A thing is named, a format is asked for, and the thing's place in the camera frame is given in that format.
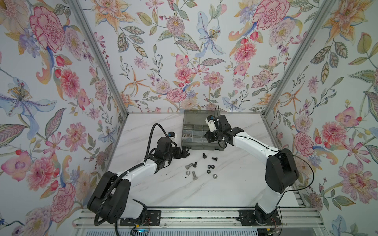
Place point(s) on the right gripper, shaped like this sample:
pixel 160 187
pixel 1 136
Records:
pixel 208 137

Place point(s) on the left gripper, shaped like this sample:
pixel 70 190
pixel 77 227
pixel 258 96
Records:
pixel 178 155

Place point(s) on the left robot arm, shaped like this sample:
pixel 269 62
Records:
pixel 110 200

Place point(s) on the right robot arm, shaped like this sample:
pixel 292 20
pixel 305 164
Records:
pixel 280 168

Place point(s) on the grey plastic organizer box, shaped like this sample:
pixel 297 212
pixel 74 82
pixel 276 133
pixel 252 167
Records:
pixel 195 127

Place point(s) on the silver hex bolt long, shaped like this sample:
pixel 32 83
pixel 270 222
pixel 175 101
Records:
pixel 194 176

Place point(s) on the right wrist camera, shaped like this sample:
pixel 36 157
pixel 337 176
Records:
pixel 210 122

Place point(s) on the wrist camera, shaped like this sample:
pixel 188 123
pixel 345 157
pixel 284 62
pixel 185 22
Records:
pixel 210 122
pixel 165 144

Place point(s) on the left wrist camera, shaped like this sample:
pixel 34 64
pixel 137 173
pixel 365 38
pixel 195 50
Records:
pixel 165 144

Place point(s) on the aluminium mounting rail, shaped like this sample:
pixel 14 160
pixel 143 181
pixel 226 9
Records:
pixel 292 217

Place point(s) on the right aluminium corner post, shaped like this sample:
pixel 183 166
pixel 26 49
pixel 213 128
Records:
pixel 299 54

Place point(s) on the aluminium corner post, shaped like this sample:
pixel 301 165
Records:
pixel 299 54
pixel 89 35

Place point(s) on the left aluminium corner post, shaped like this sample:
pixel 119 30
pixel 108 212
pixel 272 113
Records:
pixel 89 35

